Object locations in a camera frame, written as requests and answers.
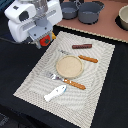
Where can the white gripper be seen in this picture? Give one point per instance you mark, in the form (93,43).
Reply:
(32,18)

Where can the brown toy sausage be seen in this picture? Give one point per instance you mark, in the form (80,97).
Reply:
(84,46)

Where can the red toy tomato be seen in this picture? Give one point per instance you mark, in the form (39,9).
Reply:
(45,40)

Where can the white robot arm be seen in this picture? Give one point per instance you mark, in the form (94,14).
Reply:
(33,19)

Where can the small grey pot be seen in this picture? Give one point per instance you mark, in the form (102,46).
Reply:
(69,10)

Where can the beige round plate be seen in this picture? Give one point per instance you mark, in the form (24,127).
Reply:
(69,66)

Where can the woven grey placemat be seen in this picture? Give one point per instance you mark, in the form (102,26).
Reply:
(75,105)

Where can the large grey pot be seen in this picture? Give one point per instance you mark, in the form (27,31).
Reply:
(88,12)

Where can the beige bowl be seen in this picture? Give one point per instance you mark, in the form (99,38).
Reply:
(123,14)

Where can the wooden handled fork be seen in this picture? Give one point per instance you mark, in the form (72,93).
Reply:
(55,77)

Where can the wooden handled knife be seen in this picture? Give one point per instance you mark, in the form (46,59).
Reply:
(80,56)

